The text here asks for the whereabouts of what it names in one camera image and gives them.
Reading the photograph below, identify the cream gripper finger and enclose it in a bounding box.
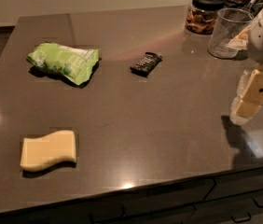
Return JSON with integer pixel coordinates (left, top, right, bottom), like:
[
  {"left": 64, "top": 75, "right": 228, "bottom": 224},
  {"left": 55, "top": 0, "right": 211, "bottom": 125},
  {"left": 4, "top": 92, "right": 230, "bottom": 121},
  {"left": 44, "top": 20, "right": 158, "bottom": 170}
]
[
  {"left": 230, "top": 70, "right": 251, "bottom": 125},
  {"left": 243, "top": 68, "right": 263, "bottom": 119}
]

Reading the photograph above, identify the yellow wavy sponge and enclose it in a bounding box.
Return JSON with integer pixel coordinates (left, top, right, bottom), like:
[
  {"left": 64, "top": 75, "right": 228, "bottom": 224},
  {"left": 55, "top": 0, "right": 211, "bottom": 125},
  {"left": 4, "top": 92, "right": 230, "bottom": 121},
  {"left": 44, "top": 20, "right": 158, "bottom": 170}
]
[{"left": 20, "top": 130, "right": 76, "bottom": 172}]

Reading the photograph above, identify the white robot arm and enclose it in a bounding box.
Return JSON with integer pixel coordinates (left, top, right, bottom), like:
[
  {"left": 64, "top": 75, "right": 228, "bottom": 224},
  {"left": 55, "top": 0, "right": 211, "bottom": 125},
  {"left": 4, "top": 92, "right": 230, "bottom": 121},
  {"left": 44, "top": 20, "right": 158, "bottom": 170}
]
[{"left": 228, "top": 8, "right": 263, "bottom": 125}]

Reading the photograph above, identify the dark chocolate rxbar wrapper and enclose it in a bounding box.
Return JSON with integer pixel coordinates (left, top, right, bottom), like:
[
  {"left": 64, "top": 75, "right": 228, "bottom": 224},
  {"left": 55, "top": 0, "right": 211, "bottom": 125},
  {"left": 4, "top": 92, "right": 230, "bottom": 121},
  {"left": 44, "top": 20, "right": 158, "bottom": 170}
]
[{"left": 130, "top": 52, "right": 162, "bottom": 77}]

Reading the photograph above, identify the clear plastic measuring cup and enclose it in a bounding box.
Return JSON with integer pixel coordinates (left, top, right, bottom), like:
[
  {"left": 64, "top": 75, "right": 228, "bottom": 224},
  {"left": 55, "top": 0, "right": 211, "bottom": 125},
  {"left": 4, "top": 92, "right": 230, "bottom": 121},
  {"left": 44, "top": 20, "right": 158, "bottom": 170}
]
[{"left": 208, "top": 8, "right": 254, "bottom": 59}]

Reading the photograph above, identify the metal utensil in cup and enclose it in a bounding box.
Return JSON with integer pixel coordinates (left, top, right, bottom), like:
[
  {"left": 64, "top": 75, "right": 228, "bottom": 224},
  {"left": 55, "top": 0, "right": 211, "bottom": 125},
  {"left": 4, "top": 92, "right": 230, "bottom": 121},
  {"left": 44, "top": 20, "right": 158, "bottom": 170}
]
[{"left": 228, "top": 0, "right": 263, "bottom": 17}]

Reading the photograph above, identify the dark drawer cabinet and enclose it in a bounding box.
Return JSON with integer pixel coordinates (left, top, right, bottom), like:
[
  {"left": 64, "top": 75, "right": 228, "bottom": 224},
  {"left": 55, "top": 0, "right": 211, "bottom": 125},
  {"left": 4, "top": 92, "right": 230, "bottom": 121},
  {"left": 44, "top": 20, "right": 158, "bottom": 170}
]
[{"left": 0, "top": 166, "right": 263, "bottom": 224}]

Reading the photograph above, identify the glass jar with black lid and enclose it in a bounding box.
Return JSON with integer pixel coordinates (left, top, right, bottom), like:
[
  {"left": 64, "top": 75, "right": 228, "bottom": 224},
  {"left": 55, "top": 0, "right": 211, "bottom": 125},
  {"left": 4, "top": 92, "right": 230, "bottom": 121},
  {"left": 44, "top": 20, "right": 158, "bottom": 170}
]
[{"left": 185, "top": 0, "right": 226, "bottom": 35}]

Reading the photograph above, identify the green snack bag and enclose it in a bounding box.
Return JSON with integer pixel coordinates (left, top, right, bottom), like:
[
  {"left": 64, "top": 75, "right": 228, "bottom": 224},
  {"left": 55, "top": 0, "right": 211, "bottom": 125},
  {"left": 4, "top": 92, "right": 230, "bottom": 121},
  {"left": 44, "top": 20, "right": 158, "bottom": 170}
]
[{"left": 27, "top": 43, "right": 99, "bottom": 86}]

